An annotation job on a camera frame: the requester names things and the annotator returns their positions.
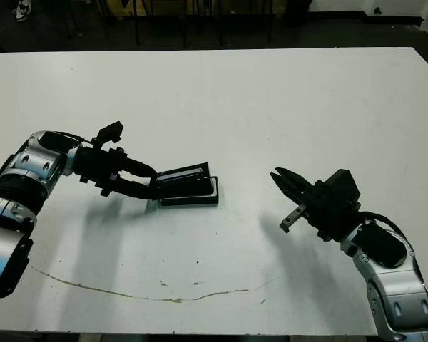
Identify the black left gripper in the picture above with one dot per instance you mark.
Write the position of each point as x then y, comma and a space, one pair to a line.
100, 165

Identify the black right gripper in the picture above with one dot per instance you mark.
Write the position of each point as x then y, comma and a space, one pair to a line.
331, 221

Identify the black box lid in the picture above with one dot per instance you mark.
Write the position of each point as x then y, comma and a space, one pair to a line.
185, 180

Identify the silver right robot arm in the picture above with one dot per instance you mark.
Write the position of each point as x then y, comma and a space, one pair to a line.
399, 295

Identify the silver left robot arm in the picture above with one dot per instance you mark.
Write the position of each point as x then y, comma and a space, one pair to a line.
32, 160

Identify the black box base white insert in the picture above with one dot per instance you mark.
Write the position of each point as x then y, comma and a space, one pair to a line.
189, 201

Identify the black waste bin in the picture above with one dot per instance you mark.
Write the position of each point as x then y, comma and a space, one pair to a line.
299, 12

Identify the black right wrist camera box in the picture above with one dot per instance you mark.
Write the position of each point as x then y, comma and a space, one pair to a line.
344, 187

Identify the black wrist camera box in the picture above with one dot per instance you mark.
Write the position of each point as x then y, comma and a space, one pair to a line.
344, 187
110, 130

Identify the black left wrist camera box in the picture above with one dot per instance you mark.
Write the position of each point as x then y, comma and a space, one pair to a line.
110, 130

